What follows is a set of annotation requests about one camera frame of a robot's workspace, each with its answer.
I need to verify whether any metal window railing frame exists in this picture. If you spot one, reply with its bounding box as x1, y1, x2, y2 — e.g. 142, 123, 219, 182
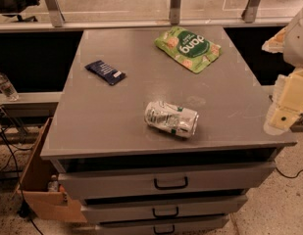
0, 0, 303, 32

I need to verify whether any middle grey drawer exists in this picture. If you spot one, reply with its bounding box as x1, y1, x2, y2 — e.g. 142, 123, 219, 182
81, 195, 247, 223

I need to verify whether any black floor cable left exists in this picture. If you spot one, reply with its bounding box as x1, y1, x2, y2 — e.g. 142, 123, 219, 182
0, 105, 45, 235

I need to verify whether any black floor cable right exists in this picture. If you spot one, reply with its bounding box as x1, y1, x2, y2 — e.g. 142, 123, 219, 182
275, 165, 303, 180

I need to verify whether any small bottle in box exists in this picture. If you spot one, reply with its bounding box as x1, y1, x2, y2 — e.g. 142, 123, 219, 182
47, 175, 59, 192

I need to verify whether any top grey drawer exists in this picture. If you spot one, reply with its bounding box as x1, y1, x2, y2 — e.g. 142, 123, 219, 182
59, 162, 276, 200

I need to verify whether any grey drawer cabinet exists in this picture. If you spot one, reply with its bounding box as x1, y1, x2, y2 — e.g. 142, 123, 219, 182
41, 26, 295, 235

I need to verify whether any silver green 7up can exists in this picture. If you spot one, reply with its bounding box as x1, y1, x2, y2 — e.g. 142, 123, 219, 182
144, 101, 199, 138

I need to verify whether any brown cardboard box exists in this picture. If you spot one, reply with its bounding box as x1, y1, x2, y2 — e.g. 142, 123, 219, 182
17, 118, 86, 222

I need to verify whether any dark blue rxbar wrapper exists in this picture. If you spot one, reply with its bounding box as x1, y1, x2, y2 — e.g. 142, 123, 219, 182
85, 60, 126, 85

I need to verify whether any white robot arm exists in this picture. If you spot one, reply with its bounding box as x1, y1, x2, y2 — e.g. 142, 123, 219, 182
262, 8, 303, 135

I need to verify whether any green dang chips bag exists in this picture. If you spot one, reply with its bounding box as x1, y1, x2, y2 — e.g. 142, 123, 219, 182
154, 26, 222, 73

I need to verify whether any bottom grey drawer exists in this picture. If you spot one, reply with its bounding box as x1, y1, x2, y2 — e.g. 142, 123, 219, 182
95, 215, 228, 235

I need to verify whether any black floor cable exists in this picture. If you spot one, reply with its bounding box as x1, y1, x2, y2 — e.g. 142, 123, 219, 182
0, 105, 45, 235
275, 165, 303, 180

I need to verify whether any clear plastic water bottle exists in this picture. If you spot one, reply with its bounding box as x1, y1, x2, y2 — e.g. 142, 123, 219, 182
0, 71, 19, 101

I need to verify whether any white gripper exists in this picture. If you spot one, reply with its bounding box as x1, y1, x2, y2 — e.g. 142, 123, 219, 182
264, 68, 303, 135

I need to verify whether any grey drawer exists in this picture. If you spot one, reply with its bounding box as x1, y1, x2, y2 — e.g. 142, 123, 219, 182
81, 195, 247, 223
95, 215, 228, 235
59, 162, 276, 200

